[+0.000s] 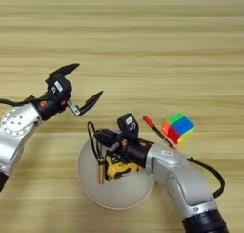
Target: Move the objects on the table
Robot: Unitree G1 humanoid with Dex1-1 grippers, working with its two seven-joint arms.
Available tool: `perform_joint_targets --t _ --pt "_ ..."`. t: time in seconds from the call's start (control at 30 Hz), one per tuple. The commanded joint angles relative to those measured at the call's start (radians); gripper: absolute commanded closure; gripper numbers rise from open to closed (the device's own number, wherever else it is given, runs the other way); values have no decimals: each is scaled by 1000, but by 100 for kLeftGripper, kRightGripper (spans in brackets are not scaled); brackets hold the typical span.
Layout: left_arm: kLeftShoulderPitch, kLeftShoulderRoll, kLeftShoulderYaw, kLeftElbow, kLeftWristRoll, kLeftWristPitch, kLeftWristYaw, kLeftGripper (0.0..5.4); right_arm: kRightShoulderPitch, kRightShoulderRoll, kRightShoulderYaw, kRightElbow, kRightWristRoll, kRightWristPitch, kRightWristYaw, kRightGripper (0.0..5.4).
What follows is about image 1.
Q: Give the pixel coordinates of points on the gripper small black box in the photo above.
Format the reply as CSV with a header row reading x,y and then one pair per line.
x,y
59,87
128,123

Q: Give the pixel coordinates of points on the left gripper small black box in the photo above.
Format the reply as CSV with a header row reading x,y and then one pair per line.
x,y
59,87

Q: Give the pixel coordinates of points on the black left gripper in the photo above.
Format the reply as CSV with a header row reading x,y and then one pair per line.
x,y
47,108

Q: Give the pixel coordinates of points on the yellow tape measure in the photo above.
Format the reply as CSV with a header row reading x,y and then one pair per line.
x,y
117,170

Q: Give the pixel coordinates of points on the round white plate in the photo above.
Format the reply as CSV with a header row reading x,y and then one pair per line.
x,y
120,195

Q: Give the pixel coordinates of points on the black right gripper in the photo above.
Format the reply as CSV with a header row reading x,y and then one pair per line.
x,y
136,151

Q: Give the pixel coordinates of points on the right gripper small black box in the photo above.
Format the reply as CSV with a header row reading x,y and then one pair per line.
x,y
128,123

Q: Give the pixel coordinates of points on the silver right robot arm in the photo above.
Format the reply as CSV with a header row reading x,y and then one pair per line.
x,y
181,179

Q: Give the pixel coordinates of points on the colourful puzzle cube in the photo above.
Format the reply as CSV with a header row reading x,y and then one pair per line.
x,y
181,125

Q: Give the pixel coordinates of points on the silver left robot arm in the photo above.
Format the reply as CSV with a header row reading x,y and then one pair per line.
x,y
16,128

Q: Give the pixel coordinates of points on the red and black pen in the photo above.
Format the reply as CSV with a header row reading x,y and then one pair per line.
x,y
149,122

